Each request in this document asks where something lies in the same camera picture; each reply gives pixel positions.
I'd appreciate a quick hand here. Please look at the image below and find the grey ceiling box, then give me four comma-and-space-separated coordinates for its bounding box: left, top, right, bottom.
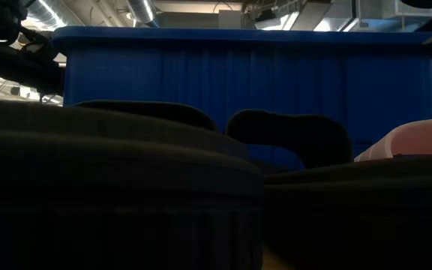
217, 10, 245, 30

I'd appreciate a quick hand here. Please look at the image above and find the large blue plastic bin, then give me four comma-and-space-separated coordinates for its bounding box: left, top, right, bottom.
50, 25, 432, 172

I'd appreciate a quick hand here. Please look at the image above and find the silver ceiling air duct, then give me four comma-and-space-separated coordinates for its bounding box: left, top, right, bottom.
125, 0, 161, 28
22, 0, 67, 29

